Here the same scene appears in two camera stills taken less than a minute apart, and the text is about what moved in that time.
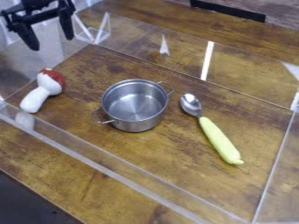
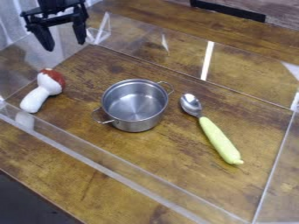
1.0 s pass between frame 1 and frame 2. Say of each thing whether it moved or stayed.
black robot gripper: moved
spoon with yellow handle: stayed
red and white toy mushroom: stayed
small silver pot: stayed
